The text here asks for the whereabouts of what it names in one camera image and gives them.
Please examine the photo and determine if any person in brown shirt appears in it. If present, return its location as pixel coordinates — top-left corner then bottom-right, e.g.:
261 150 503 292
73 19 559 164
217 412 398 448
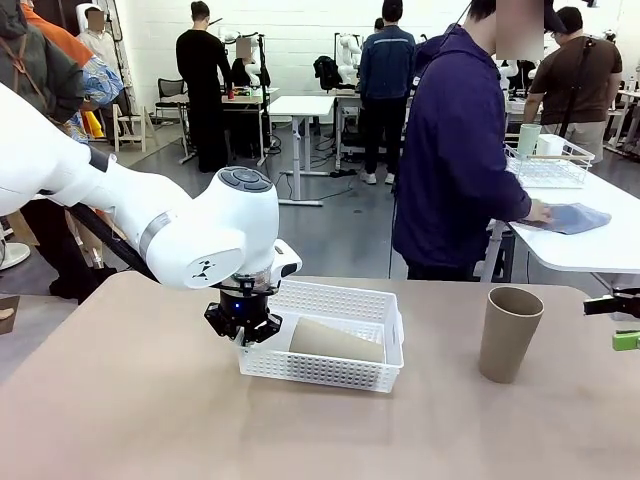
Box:
523 5 624 164

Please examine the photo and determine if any black tripod pole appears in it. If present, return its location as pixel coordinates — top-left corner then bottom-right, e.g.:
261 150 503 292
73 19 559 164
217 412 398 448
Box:
558 37 596 139

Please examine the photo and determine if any long grey work table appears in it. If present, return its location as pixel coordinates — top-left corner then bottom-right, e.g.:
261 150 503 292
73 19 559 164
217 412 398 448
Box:
503 94 531 124

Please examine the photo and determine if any white wire dish rack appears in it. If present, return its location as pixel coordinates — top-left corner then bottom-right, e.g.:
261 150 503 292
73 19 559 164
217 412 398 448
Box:
503 134 596 190

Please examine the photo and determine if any black camera stand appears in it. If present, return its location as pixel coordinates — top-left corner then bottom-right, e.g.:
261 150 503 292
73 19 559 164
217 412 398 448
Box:
252 32 275 167

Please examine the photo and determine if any wood top robot table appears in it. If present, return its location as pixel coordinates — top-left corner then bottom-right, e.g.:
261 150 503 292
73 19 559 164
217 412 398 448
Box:
177 85 281 169

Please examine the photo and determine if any white rounded side table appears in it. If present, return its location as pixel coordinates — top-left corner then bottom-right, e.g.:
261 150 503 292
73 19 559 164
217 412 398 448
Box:
487 149 640 301

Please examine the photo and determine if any black step stool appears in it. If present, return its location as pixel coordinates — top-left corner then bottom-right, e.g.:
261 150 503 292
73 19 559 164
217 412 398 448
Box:
479 232 516 282

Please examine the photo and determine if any brown paper cup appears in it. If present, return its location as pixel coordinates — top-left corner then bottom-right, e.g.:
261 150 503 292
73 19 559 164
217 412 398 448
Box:
289 317 386 362
478 285 545 385

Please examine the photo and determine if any yellow cone object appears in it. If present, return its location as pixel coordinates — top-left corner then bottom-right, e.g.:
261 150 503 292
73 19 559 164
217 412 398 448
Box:
82 110 106 139

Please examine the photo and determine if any person in blue jacket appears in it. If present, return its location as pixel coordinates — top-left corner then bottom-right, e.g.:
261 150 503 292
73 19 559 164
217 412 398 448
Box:
358 0 417 186

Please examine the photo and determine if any white frame robot table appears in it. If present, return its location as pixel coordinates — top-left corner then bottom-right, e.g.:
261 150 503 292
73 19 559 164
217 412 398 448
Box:
333 88 369 171

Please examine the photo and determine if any seated person in black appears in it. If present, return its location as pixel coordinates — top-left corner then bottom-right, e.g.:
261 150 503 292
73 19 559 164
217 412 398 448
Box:
230 37 271 89

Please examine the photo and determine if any person in black clothes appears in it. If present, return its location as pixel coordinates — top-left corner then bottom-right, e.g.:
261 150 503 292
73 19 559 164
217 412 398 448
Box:
175 0 234 174

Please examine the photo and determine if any mannequin in grey green jacket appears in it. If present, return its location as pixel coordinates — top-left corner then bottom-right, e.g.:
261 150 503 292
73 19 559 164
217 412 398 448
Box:
0 0 119 306

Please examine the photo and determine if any black backpack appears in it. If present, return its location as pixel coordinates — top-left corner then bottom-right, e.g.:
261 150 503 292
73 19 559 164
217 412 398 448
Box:
313 54 342 92

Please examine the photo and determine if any wooden step stool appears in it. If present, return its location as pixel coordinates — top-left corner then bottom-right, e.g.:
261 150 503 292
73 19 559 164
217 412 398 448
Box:
110 102 157 154

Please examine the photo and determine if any white perforated plastic basket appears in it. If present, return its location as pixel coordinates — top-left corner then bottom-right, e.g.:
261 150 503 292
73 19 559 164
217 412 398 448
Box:
236 279 405 394

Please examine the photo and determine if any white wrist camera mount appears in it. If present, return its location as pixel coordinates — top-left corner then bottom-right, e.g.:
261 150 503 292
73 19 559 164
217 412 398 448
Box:
269 239 304 282

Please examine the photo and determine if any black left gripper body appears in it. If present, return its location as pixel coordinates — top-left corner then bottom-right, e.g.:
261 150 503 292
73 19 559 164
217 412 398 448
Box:
218 285 277 329

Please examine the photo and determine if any brown board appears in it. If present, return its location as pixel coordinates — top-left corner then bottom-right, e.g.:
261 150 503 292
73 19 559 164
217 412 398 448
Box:
0 295 21 335

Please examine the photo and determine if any person's right hand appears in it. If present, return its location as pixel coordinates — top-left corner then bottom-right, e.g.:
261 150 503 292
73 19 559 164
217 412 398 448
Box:
527 199 554 224

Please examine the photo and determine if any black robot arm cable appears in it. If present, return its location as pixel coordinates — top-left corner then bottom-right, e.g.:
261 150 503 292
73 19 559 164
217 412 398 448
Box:
64 203 161 285

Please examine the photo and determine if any white square container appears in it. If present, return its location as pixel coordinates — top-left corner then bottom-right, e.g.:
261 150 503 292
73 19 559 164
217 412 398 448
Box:
536 133 566 157

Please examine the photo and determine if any pale green cup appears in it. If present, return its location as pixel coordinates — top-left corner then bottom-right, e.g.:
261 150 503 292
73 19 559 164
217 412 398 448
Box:
518 123 543 157

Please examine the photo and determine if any white round fan base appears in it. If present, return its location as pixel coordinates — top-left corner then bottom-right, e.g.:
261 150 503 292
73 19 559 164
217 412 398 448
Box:
0 219 32 272

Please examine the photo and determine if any person's right forearm purple sleeve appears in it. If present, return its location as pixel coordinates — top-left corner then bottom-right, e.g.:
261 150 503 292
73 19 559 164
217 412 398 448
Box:
499 164 534 222

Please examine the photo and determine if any black mesh chair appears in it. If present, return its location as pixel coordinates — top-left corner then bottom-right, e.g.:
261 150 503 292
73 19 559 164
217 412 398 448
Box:
153 77 190 124

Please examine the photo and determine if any person in purple jacket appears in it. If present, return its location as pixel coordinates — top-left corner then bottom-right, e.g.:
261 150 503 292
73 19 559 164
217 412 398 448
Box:
392 0 551 281

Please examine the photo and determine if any mannequin in orange blue clothes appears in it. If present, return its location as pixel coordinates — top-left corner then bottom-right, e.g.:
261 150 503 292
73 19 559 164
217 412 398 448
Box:
22 0 126 269

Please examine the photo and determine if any white standing desk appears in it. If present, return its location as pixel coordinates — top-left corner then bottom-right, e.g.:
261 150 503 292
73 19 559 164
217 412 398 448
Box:
267 94 337 207

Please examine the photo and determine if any blue grey cloth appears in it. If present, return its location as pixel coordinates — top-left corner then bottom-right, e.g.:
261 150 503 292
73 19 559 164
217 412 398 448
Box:
514 202 612 235

